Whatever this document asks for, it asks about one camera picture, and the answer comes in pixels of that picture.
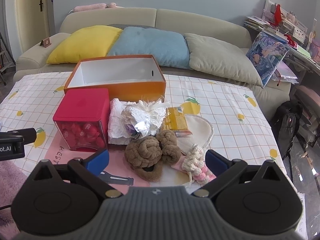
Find pink white crochet toy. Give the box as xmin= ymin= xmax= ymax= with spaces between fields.
xmin=181 ymin=145 xmax=216 ymax=185

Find round cream cloth pad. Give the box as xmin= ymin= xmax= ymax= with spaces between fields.
xmin=177 ymin=114 xmax=214 ymax=155

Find white tissue paper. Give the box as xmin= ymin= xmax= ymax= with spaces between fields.
xmin=107 ymin=98 xmax=138 ymax=145

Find brown fluffy plush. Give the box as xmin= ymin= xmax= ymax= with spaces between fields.
xmin=124 ymin=130 xmax=182 ymax=182

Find yellow snack packet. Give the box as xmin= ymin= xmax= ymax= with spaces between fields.
xmin=162 ymin=107 xmax=192 ymax=138

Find silver white wrapping bundle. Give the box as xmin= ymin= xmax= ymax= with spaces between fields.
xmin=120 ymin=99 xmax=170 ymax=139

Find pink placemat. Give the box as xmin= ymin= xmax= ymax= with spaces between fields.
xmin=44 ymin=133 xmax=189 ymax=193

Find purple fluffy rug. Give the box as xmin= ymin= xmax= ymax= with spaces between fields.
xmin=0 ymin=160 xmax=27 ymax=239

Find lemon print tablecloth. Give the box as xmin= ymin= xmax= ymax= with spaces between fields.
xmin=0 ymin=70 xmax=288 ymax=196

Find red lidded candy box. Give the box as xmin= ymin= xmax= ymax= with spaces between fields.
xmin=53 ymin=88 xmax=110 ymax=152

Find black backpack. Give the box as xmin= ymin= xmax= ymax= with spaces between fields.
xmin=270 ymin=100 xmax=303 ymax=159

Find beige sofa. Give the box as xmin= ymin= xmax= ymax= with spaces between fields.
xmin=12 ymin=7 xmax=292 ymax=111

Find orange cardboard box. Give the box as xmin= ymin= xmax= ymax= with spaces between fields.
xmin=64 ymin=55 xmax=166 ymax=102

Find small brown stand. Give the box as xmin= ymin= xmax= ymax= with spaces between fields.
xmin=40 ymin=37 xmax=52 ymax=48

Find grey beige pillow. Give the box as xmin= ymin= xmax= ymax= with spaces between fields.
xmin=184 ymin=33 xmax=263 ymax=87

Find pink office chair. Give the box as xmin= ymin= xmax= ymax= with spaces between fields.
xmin=294 ymin=85 xmax=319 ymax=148

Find blue patterned cushion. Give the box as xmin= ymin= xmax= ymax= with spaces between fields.
xmin=246 ymin=31 xmax=290 ymax=87

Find blue pillow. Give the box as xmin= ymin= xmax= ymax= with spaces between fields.
xmin=108 ymin=27 xmax=189 ymax=69

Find yellow pillow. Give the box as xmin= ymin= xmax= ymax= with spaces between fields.
xmin=46 ymin=25 xmax=123 ymax=64

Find wooden door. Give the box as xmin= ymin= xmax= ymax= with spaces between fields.
xmin=15 ymin=0 xmax=49 ymax=52

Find cluttered desk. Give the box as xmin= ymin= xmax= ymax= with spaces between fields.
xmin=244 ymin=0 xmax=319 ymax=74

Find pink plush on sofa back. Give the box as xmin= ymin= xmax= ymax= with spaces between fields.
xmin=73 ymin=3 xmax=117 ymax=12

